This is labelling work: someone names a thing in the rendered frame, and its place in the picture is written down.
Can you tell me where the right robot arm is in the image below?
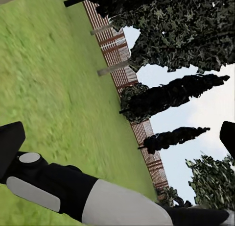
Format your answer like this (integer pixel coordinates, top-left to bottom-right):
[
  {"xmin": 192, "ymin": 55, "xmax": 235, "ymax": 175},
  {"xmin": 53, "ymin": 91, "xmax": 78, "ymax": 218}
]
[{"xmin": 0, "ymin": 151, "xmax": 235, "ymax": 226}]

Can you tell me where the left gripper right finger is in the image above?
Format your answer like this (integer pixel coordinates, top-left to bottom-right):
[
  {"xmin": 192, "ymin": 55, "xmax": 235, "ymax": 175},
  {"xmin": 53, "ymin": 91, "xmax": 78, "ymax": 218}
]
[{"xmin": 219, "ymin": 121, "xmax": 235, "ymax": 160}]

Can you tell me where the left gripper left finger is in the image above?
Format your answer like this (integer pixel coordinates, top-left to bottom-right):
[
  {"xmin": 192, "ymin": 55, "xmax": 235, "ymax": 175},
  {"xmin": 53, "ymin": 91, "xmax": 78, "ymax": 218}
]
[{"xmin": 0, "ymin": 121, "xmax": 25, "ymax": 180}]

